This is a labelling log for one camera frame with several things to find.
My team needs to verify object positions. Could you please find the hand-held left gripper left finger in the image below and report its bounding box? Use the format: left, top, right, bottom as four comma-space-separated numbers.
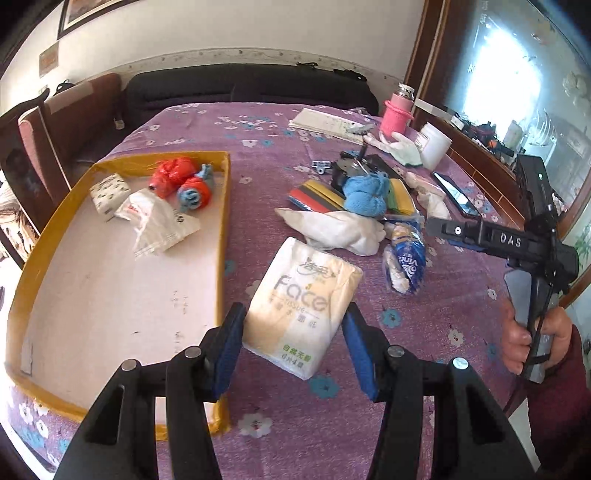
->
54, 302, 247, 480

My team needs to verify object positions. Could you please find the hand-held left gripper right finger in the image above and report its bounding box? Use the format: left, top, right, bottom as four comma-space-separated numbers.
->
341, 302, 541, 480

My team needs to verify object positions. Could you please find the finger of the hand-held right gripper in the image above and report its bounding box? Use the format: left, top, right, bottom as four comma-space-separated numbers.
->
426, 217, 485, 252

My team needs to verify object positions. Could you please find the blue tissue pack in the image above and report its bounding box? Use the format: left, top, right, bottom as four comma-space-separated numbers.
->
382, 215, 426, 296

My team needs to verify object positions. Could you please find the yellow green sponge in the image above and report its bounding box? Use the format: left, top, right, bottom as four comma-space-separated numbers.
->
388, 178, 416, 217

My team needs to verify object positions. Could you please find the white yellow tissue pack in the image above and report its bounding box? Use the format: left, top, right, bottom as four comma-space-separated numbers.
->
242, 237, 364, 381

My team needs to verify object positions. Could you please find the blue knitted cloth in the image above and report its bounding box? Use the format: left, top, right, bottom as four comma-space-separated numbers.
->
342, 173, 392, 217

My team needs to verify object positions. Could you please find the white cloth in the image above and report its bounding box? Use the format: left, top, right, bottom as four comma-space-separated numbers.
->
417, 189, 452, 221
274, 208, 386, 257

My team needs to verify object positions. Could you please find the yellow cardboard box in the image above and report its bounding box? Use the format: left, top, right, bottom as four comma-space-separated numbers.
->
4, 150, 232, 441

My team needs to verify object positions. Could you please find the red yellow black sponge pack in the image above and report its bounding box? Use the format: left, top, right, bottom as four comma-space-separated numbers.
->
287, 179, 347, 214

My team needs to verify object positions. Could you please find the person's right forearm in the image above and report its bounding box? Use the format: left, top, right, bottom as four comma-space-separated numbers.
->
522, 323, 591, 472

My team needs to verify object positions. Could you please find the person's right hand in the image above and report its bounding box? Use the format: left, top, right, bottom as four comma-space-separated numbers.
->
501, 300, 574, 377

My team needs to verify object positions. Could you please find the crumpled white cloth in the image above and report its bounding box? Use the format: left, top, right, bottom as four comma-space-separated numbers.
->
417, 189, 452, 221

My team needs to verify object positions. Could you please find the black smartphone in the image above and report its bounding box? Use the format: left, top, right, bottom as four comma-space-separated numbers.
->
433, 172, 481, 219

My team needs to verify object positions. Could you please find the white plastic jar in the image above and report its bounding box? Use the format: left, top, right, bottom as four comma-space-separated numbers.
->
416, 122, 452, 171

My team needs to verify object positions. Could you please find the white work glove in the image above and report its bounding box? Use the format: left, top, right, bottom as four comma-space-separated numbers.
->
362, 131, 423, 168

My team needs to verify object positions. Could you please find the bottle with pink knitted sleeve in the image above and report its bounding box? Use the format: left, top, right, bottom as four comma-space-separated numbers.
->
381, 84, 415, 137

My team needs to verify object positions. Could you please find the white plastic bag red print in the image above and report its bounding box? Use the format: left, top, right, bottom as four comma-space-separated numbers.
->
115, 190, 201, 259

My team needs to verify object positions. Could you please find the blue orange snail plush toy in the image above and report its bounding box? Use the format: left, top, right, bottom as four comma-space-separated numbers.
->
178, 164, 215, 213

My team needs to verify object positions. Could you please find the wooden glass cabinet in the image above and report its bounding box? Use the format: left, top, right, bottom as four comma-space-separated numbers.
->
406, 0, 591, 301

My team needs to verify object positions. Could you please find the stack of white papers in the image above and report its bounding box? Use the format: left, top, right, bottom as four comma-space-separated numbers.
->
289, 107, 370, 141

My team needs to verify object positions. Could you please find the purple floral tablecloth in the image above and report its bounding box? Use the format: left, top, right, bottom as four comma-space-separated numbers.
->
0, 102, 532, 480

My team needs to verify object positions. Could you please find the small patterned tissue pack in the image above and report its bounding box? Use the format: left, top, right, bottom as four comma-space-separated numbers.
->
89, 173, 130, 215

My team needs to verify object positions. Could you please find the black sofa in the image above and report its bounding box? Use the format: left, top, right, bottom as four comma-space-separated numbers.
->
124, 69, 379, 134

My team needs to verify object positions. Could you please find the dark wooden chair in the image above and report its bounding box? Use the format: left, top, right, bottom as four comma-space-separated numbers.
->
0, 90, 51, 259

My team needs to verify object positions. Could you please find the brown cushioned chair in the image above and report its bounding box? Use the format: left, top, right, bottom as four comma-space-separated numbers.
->
18, 73, 123, 195

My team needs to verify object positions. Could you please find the framed picture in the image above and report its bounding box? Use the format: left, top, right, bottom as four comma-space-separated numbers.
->
56, 0, 144, 40

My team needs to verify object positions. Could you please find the wall plaque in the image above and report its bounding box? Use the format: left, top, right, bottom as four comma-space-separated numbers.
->
39, 41, 61, 78

